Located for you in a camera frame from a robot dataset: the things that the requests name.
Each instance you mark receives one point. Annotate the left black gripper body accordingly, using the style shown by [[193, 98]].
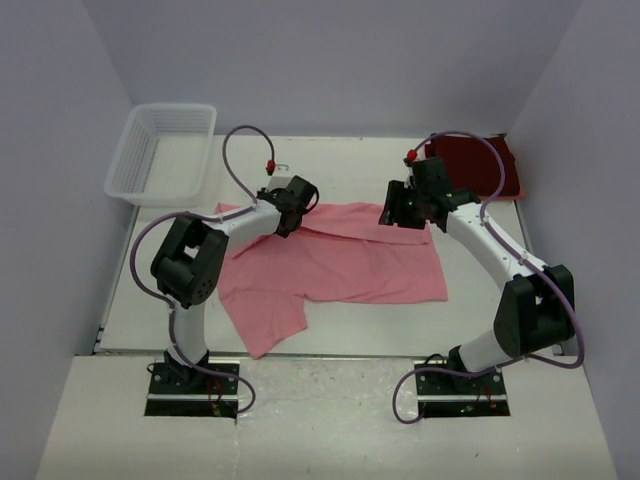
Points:
[[272, 192]]

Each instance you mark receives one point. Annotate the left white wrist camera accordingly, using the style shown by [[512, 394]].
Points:
[[279, 175]]

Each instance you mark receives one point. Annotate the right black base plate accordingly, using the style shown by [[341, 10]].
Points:
[[447, 396]]

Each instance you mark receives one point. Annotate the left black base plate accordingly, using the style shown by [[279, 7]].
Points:
[[173, 393]]

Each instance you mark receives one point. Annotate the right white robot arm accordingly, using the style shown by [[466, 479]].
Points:
[[536, 308]]

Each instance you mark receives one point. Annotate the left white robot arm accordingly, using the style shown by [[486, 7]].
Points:
[[189, 261]]

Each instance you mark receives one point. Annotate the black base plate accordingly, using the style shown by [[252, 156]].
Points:
[[447, 396], [173, 393]]

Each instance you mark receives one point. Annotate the white plastic basket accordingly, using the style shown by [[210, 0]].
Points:
[[162, 155]]

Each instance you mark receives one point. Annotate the pink t shirt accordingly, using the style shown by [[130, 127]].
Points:
[[340, 253]]

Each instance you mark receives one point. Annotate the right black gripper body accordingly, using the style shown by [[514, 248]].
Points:
[[405, 206]]

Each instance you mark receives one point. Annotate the folded dark red shirt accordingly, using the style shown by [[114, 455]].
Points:
[[470, 164]]

